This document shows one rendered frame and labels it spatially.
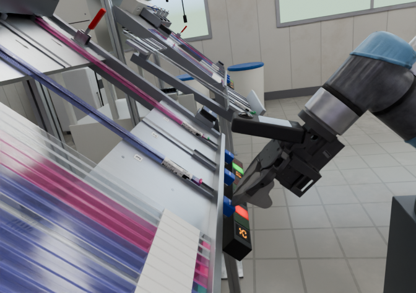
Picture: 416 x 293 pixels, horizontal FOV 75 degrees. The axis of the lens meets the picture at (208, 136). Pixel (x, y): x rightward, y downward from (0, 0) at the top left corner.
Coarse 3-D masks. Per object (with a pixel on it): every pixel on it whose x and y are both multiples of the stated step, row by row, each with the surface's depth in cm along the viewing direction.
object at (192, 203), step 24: (144, 120) 58; (168, 120) 66; (192, 120) 77; (120, 144) 45; (168, 144) 56; (192, 144) 64; (216, 144) 72; (120, 168) 40; (144, 168) 44; (192, 168) 55; (144, 192) 40; (168, 192) 43; (192, 192) 48; (192, 216) 42
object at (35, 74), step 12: (0, 48) 43; (12, 60) 44; (36, 72) 44; (48, 84) 45; (60, 96) 45; (72, 96) 46; (84, 108) 46; (96, 120) 46; (108, 120) 47; (120, 132) 47; (132, 144) 48; (144, 144) 48; (156, 156) 48; (192, 180) 49
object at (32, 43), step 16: (16, 16) 59; (0, 32) 50; (16, 32) 53; (32, 32) 58; (48, 32) 63; (64, 32) 69; (16, 48) 49; (32, 48) 52; (48, 48) 57; (64, 48) 62; (0, 64) 42; (32, 64) 48; (48, 64) 51; (64, 64) 55; (80, 64) 60; (0, 80) 39; (16, 80) 42
